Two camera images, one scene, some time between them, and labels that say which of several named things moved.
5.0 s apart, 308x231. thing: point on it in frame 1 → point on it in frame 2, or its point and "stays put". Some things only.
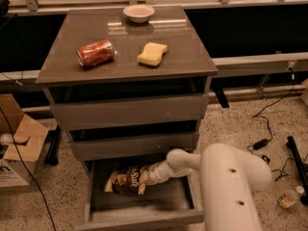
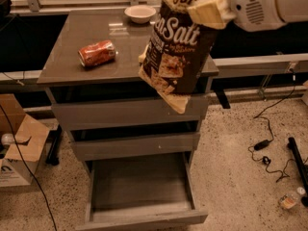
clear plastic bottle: [289, 198] stays put
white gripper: [156, 175] → [249, 9]
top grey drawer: [136, 111] stays put
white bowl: [139, 13] stays put
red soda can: [95, 54] stays put
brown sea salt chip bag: [123, 180] → [182, 49]
